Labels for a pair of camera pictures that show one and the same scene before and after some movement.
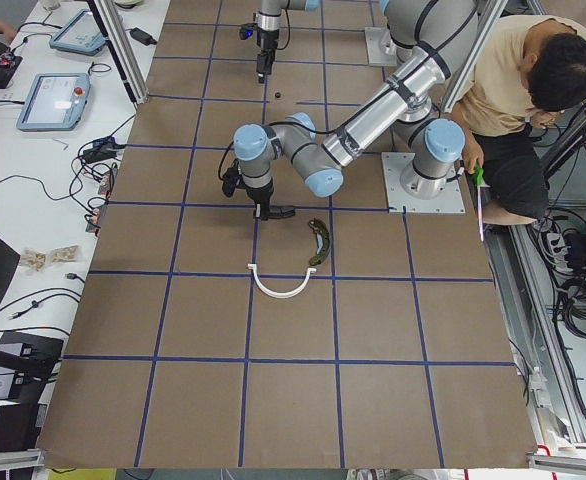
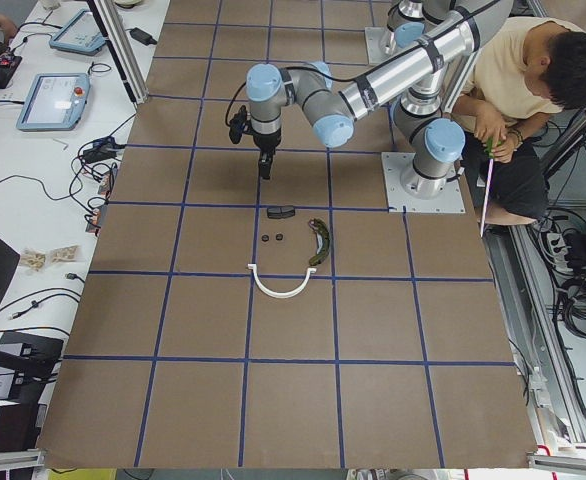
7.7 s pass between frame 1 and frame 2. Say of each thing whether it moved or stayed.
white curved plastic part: stayed
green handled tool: moved
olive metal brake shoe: stayed
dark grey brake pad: stayed
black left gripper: moved
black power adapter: stayed
